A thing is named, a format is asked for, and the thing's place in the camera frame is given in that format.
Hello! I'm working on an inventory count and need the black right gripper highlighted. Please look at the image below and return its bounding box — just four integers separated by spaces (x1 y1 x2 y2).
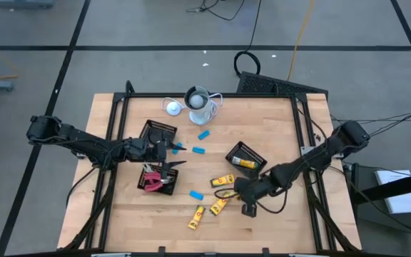
214 174 276 208

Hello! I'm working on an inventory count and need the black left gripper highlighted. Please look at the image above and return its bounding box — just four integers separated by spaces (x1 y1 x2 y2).
125 137 188 176

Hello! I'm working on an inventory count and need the yellow green crayon box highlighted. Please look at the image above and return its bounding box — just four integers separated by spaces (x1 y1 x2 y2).
231 156 259 170
215 189 240 200
187 205 207 231
210 173 235 188

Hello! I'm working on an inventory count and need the small yellow crayon box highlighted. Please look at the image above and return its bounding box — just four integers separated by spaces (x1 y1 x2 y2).
209 197 230 217

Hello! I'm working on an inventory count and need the black slotted plastic basket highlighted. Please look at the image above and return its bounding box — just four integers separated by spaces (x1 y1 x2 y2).
136 162 180 196
225 141 268 179
139 119 178 151

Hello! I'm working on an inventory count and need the white electric kettle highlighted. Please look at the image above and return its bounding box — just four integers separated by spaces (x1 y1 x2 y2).
183 85 217 126

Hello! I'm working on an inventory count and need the black perforated computer case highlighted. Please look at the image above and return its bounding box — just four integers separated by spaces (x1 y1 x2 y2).
235 71 330 98

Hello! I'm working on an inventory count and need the white paper booklet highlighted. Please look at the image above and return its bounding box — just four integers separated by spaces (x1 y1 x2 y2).
374 168 411 215

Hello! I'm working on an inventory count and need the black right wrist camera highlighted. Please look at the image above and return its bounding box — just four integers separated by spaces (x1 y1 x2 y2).
240 203 258 218

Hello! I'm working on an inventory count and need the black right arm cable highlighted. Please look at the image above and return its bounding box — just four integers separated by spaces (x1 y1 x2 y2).
256 185 290 216

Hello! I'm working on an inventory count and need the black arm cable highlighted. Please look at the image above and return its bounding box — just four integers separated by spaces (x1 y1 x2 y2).
65 164 101 208
256 185 290 216

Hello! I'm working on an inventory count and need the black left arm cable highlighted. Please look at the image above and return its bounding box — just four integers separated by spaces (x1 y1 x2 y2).
65 164 101 208

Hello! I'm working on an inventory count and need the black hanging cable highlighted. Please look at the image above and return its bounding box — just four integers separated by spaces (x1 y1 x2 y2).
233 0 263 76

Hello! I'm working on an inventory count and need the black desk frame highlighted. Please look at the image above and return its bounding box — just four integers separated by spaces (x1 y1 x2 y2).
347 162 411 257

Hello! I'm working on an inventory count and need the black floor cable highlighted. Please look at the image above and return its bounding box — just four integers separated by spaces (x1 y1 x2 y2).
185 0 246 21

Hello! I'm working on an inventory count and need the yellow hanging cable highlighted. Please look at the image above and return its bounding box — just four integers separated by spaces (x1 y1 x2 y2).
286 0 316 81

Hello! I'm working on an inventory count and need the black cable bundle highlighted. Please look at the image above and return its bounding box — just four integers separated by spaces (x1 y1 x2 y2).
330 103 411 138

